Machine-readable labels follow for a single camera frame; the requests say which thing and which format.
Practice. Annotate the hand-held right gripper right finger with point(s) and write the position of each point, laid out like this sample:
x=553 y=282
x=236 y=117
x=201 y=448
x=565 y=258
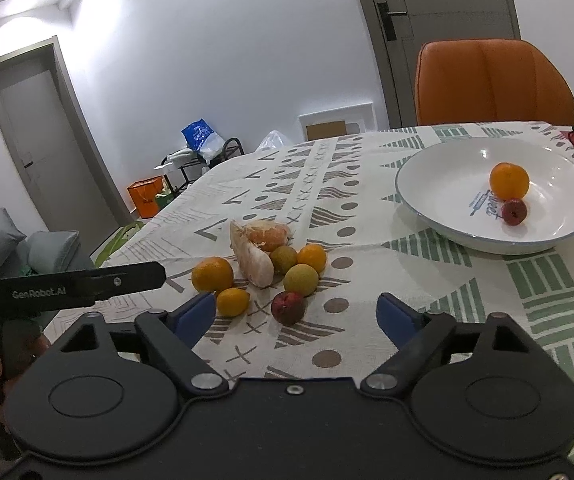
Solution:
x=392 y=316

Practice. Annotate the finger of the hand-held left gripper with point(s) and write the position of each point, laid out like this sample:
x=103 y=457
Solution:
x=137 y=277

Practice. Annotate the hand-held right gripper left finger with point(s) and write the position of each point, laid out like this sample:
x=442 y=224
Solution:
x=198 y=316

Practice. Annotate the small yellow orange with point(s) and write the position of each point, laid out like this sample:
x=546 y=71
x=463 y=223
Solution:
x=233 y=302

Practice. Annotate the large speckled orange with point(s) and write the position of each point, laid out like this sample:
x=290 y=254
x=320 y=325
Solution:
x=212 y=274

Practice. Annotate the peeled pomelo segment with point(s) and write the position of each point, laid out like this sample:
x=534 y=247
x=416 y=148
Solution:
x=253 y=262

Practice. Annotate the small red fruit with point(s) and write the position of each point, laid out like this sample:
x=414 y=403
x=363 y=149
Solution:
x=514 y=211
x=288 y=308

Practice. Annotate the small green fruit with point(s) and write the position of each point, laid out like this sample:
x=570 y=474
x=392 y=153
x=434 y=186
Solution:
x=301 y=280
x=283 y=259

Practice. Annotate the peeled tangerine piece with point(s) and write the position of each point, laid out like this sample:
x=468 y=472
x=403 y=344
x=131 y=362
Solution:
x=269 y=234

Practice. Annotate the white bowl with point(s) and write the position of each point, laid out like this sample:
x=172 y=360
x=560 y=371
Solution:
x=447 y=180

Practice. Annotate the green floor mat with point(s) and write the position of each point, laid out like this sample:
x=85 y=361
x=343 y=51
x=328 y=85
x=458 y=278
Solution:
x=117 y=245

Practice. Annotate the orange bin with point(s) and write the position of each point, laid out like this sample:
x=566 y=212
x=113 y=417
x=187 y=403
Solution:
x=143 y=199

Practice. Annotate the black rack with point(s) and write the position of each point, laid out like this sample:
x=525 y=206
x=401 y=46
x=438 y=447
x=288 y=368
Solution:
x=187 y=172

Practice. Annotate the white cloth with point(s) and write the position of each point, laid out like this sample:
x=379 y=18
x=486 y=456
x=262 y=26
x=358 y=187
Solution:
x=177 y=159

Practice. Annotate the clear plastic bag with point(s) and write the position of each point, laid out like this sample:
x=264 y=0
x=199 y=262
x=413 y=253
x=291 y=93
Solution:
x=213 y=147

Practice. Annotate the blue plastic bag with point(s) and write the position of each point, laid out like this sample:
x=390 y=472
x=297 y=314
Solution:
x=196 y=134

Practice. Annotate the white plastic bag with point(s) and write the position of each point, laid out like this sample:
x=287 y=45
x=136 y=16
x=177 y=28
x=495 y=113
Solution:
x=272 y=141

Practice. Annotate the orange chair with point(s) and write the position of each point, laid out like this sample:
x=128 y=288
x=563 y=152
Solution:
x=492 y=85

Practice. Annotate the white framed wall panel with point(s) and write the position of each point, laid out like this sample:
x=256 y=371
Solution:
x=337 y=122

